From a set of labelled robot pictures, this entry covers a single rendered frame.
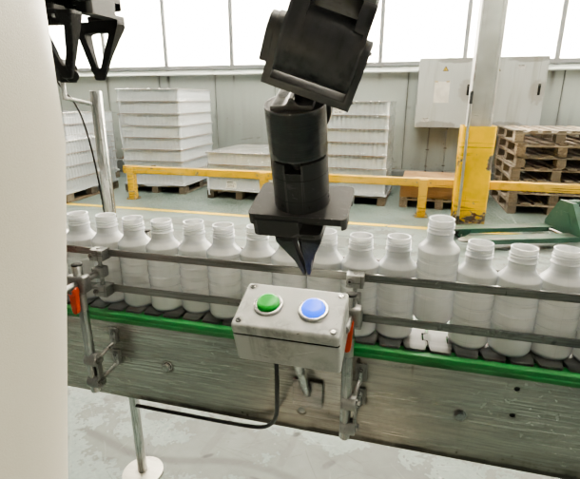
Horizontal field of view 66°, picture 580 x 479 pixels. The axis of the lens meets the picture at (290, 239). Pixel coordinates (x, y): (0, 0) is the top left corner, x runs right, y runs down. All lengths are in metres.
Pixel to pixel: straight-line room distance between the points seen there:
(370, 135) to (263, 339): 5.50
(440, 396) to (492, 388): 0.08
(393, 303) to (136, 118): 6.59
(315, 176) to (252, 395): 0.49
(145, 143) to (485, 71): 4.63
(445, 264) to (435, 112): 6.72
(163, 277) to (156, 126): 6.20
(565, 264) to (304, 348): 0.38
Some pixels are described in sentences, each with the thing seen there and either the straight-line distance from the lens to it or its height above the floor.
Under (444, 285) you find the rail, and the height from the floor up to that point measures 1.11.
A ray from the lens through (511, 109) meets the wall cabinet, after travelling 7.48.
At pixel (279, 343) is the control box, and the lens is 0.57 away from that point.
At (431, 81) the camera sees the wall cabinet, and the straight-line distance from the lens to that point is 7.36.
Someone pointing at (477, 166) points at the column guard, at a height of 0.68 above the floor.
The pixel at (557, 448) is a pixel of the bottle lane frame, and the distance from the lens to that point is 0.83.
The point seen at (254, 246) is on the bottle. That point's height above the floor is 1.13.
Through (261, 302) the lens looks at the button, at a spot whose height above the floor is 1.12.
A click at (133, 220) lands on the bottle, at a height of 1.16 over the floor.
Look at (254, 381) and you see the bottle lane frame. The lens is 0.80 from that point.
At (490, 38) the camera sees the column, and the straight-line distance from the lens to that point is 5.35.
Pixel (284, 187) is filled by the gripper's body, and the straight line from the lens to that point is 0.43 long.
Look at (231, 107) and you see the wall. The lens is 8.28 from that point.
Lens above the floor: 1.37
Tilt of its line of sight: 18 degrees down
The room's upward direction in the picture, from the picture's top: straight up
